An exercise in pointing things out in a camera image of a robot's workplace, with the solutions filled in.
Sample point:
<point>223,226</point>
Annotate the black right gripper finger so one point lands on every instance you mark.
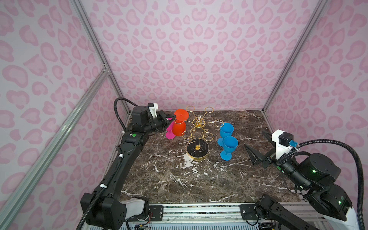
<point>268,136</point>
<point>257,157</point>

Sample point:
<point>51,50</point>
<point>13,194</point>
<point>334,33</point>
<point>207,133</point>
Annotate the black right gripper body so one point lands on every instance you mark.
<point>270,158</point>

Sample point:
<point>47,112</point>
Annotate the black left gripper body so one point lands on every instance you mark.
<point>164,122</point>

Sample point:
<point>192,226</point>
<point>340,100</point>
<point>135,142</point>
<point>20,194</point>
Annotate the red wine glass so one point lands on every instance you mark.
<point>179,125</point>

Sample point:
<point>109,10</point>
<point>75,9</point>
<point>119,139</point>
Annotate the magenta wine glass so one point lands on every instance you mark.
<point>169,131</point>

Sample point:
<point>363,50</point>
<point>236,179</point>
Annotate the blue wine glass front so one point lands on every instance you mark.
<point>230,144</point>

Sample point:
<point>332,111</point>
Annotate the blue wine glass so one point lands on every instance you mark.
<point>226,130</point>
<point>230,144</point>

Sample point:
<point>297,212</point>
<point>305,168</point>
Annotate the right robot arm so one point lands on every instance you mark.
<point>316,174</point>

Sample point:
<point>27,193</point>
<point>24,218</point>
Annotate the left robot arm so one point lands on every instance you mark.
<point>102,207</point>

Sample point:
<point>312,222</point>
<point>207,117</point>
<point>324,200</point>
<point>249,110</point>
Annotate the aluminium diagonal brace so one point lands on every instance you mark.
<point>19,197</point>

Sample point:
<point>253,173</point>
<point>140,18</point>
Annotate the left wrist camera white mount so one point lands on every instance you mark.
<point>153,108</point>

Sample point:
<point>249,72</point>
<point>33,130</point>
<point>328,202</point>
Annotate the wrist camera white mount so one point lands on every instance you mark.
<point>284,142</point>
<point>153,108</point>

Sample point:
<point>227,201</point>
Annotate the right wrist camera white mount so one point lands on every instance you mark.
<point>284,142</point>

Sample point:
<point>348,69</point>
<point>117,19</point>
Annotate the gold wire glass rack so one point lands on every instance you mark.
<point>198,136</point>

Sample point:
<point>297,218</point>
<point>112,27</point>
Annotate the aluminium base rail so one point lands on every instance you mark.
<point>208,216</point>

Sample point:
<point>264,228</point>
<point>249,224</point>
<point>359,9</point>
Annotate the aluminium corner post right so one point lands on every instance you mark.
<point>311,24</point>

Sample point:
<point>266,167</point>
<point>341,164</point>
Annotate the aluminium corner post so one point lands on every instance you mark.
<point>87,25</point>
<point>311,24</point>

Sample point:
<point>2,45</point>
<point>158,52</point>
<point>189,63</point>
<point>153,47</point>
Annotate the aluminium corner post left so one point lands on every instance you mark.
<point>87,25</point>

